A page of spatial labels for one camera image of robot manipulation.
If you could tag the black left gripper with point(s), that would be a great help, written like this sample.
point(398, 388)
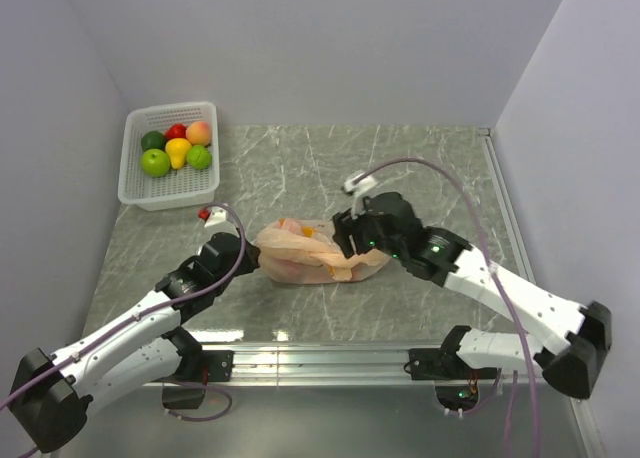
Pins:
point(251, 254)

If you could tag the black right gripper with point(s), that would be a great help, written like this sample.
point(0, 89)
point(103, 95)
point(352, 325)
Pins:
point(343, 228)

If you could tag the translucent orange plastic bag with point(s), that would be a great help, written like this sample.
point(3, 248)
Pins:
point(302, 252)

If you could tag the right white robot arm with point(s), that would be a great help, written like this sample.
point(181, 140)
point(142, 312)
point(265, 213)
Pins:
point(565, 342)

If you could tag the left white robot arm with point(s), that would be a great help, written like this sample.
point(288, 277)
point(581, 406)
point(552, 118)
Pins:
point(52, 395)

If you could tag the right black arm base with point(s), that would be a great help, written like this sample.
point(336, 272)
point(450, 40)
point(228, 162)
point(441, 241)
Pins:
point(430, 365)

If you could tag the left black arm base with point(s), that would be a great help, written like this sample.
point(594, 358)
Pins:
point(210, 368)

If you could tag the light green round fruit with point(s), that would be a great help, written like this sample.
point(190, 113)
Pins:
point(199, 157)

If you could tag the peach fruit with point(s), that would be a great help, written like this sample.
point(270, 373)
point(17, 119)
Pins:
point(199, 133)

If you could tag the red fruit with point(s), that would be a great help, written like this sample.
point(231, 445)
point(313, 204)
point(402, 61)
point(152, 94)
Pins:
point(175, 131)

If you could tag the dark green fruit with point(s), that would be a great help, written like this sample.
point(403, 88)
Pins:
point(153, 140)

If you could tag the white perforated plastic basket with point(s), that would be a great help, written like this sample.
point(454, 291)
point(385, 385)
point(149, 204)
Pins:
point(178, 188)

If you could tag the green apple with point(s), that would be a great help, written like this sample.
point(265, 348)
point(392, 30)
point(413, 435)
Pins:
point(155, 163)

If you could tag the yellow pear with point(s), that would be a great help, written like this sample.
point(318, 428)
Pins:
point(177, 150)

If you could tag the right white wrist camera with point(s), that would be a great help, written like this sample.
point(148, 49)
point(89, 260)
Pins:
point(358, 186)

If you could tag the aluminium mounting rail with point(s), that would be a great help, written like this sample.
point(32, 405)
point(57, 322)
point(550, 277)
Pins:
point(340, 400)

